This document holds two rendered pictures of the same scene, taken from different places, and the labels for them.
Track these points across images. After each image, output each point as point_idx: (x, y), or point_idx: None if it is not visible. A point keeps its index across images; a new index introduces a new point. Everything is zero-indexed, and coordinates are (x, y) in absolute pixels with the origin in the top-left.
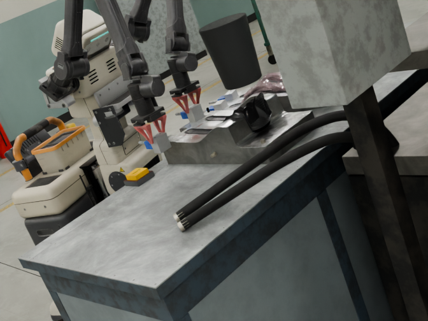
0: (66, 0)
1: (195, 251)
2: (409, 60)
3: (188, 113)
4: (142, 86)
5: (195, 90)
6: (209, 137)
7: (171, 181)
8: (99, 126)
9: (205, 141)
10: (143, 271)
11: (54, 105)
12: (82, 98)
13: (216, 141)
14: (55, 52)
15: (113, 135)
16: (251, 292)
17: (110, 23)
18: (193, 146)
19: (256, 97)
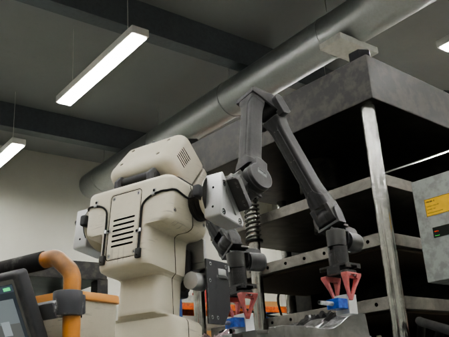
0: (254, 121)
1: None
2: (415, 302)
3: (248, 319)
4: (353, 234)
5: (238, 299)
6: (346, 323)
7: None
8: (208, 285)
9: (341, 328)
10: None
11: (230, 214)
12: (173, 241)
13: (352, 328)
14: (174, 162)
15: (218, 306)
16: None
17: (309, 167)
18: (325, 334)
19: (304, 318)
